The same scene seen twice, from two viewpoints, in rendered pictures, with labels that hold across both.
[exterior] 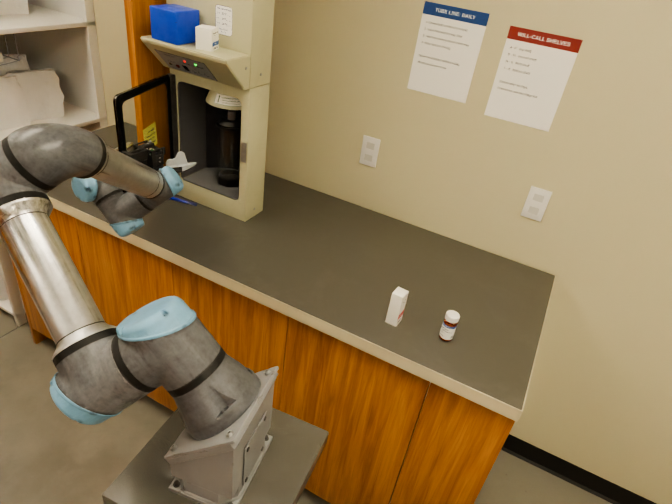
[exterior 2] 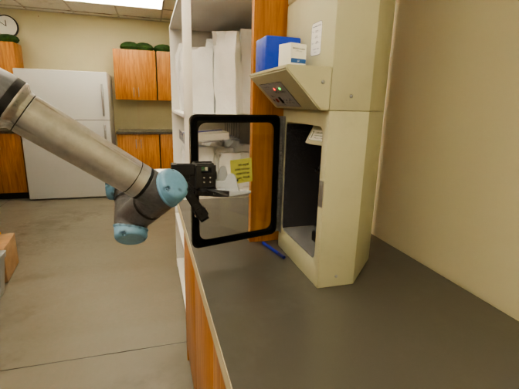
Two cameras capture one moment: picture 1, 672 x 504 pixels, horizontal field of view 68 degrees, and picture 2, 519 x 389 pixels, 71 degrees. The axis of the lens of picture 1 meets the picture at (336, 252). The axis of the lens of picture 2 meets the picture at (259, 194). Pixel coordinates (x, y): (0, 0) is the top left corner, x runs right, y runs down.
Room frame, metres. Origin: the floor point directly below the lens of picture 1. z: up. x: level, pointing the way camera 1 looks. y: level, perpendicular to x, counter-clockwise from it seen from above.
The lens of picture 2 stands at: (0.83, -0.25, 1.42)
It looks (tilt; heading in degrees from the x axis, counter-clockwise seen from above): 14 degrees down; 50
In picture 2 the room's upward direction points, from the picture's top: 2 degrees clockwise
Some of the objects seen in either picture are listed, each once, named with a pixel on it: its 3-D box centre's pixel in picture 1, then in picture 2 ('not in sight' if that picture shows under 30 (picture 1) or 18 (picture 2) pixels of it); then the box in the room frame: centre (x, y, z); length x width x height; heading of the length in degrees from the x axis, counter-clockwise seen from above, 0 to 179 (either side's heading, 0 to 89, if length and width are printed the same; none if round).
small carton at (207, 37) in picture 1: (207, 37); (292, 56); (1.51, 0.46, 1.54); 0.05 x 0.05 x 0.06; 85
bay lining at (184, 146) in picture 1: (231, 133); (336, 183); (1.70, 0.44, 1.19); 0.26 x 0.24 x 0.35; 67
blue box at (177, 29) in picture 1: (175, 24); (276, 55); (1.56, 0.57, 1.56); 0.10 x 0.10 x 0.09; 67
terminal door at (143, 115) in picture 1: (148, 146); (237, 180); (1.48, 0.65, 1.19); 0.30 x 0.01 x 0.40; 172
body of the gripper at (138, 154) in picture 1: (143, 162); (193, 179); (1.29, 0.59, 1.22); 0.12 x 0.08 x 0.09; 157
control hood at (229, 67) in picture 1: (195, 63); (284, 89); (1.53, 0.51, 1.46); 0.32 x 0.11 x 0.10; 67
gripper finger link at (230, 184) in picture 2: (181, 160); (232, 184); (1.35, 0.50, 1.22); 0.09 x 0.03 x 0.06; 121
